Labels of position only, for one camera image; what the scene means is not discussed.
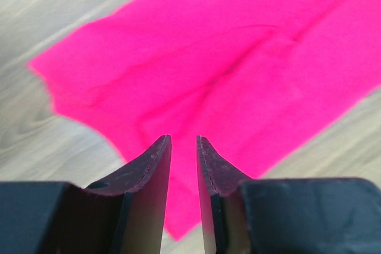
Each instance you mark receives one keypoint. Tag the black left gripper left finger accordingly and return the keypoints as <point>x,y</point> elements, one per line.
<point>124,211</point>

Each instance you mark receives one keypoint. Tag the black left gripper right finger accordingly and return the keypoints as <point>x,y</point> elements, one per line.
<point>223,219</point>

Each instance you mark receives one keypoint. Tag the pink red t-shirt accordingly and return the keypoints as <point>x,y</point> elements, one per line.
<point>258,78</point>

